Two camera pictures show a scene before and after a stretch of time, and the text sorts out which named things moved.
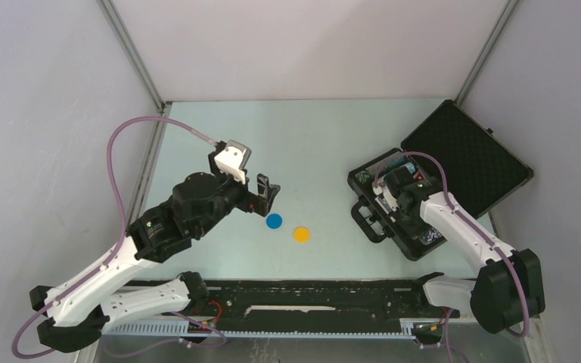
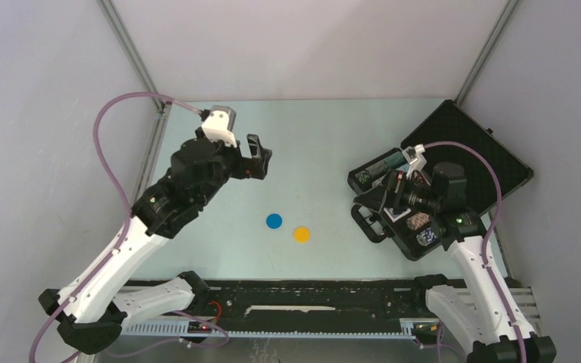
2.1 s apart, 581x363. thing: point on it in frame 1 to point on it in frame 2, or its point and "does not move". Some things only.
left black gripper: x=255 y=203 to x=255 y=166
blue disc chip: x=274 y=221 does not move
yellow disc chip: x=302 y=234 does not move
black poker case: x=450 y=151 does not move
